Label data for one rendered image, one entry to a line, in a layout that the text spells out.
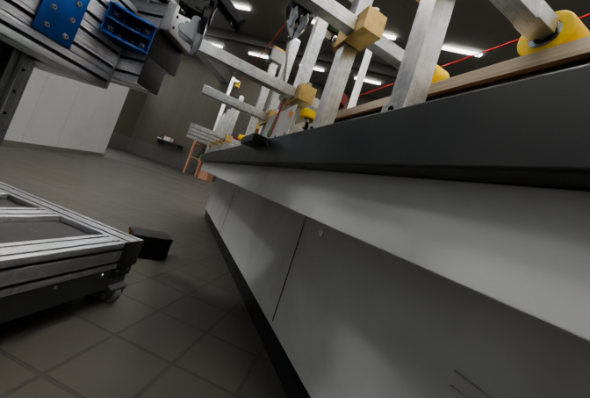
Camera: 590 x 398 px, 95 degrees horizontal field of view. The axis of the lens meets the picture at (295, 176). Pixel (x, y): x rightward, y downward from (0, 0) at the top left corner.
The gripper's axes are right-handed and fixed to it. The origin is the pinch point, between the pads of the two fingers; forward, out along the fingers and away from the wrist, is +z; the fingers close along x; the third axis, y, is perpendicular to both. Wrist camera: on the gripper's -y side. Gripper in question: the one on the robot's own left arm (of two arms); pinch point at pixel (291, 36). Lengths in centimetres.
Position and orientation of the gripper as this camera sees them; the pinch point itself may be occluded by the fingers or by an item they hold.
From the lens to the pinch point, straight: 94.6
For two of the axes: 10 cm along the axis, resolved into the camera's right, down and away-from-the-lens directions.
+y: 4.0, 0.2, -9.2
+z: -3.0, 9.5, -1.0
